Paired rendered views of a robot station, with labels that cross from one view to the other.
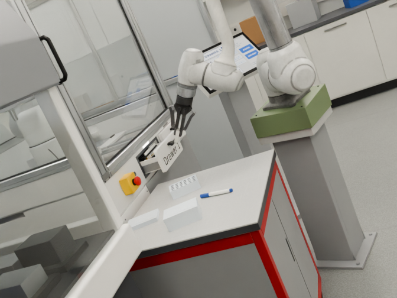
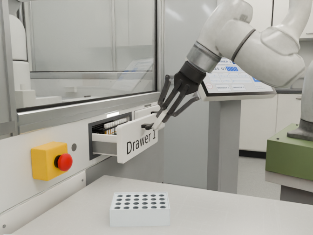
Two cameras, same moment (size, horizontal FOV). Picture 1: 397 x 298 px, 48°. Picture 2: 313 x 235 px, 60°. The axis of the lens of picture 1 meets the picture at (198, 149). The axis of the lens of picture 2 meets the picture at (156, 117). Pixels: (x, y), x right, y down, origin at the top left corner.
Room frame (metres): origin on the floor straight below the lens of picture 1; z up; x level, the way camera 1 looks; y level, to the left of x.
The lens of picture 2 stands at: (1.21, 0.08, 1.07)
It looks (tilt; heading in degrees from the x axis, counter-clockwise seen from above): 9 degrees down; 0
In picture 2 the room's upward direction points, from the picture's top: straight up
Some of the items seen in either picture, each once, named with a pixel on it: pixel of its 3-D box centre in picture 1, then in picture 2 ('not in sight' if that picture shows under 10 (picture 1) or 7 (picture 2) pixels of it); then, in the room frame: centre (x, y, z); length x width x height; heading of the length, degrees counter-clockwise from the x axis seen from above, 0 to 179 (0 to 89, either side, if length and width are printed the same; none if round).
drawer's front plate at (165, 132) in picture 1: (171, 134); (149, 119); (2.42, 0.11, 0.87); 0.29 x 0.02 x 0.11; 159
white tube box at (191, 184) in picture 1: (184, 187); (140, 208); (1.77, 0.12, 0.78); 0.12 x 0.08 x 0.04; 91
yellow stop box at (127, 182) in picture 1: (130, 183); (51, 160); (1.81, 0.32, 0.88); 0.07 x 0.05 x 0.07; 159
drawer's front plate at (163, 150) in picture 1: (169, 150); (140, 134); (2.09, 0.13, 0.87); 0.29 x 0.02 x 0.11; 159
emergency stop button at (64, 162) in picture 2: (136, 181); (63, 162); (1.80, 0.29, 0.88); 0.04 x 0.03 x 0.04; 159
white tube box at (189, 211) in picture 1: (182, 214); not in sight; (1.47, 0.14, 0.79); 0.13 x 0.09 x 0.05; 87
